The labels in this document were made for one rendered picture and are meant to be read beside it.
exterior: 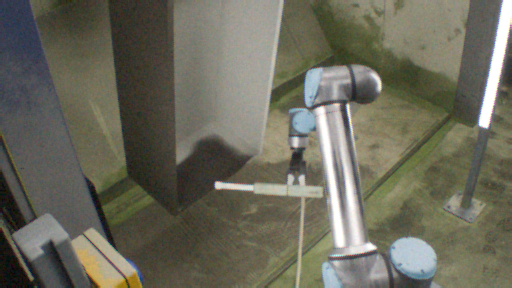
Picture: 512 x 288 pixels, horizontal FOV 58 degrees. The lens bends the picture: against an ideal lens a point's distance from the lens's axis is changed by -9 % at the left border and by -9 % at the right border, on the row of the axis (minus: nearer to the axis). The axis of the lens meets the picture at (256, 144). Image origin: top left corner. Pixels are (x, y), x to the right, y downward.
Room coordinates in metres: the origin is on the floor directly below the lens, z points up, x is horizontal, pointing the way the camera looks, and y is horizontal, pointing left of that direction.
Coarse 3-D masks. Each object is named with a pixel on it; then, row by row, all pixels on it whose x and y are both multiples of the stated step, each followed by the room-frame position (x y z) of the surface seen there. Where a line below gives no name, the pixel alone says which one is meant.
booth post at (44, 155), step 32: (0, 0) 0.87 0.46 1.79; (0, 32) 0.86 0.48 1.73; (32, 32) 0.90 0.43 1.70; (0, 64) 0.84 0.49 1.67; (32, 64) 0.89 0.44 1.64; (0, 96) 0.83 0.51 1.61; (32, 96) 0.87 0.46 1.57; (0, 128) 0.81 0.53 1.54; (32, 128) 0.86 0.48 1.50; (64, 128) 0.90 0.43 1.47; (0, 160) 0.79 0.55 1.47; (32, 160) 0.84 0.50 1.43; (64, 160) 0.89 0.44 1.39; (32, 192) 0.82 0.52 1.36; (64, 192) 0.87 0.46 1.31; (64, 224) 0.85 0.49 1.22; (96, 224) 0.90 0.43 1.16
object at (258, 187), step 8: (216, 184) 1.71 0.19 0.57; (224, 184) 1.71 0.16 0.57; (232, 184) 1.71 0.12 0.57; (240, 184) 1.70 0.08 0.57; (256, 184) 1.68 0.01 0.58; (264, 184) 1.67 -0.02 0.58; (272, 184) 1.67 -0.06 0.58; (280, 184) 1.66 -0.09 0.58; (296, 184) 1.74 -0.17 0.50; (256, 192) 1.65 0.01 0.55; (264, 192) 1.65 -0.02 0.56; (272, 192) 1.64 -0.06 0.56; (280, 192) 1.63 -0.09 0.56; (288, 192) 1.63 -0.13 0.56; (296, 192) 1.62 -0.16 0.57; (304, 192) 1.61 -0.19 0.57; (312, 192) 1.59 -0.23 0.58; (320, 192) 1.60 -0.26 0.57
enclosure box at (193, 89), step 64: (128, 0) 1.63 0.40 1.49; (192, 0) 2.05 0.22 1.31; (256, 0) 2.03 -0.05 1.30; (128, 64) 1.70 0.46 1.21; (192, 64) 2.11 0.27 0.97; (256, 64) 2.05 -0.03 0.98; (128, 128) 1.78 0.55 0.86; (192, 128) 2.17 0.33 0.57; (256, 128) 2.07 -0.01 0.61; (192, 192) 1.78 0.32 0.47
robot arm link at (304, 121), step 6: (294, 114) 1.80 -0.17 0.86; (300, 114) 1.72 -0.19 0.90; (306, 114) 1.72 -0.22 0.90; (312, 114) 1.72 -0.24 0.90; (294, 120) 1.72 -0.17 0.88; (300, 120) 1.71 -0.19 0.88; (306, 120) 1.71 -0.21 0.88; (312, 120) 1.71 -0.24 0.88; (294, 126) 1.72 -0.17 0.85; (300, 126) 1.69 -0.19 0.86; (306, 126) 1.69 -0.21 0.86; (312, 126) 1.69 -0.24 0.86; (306, 132) 1.69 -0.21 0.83
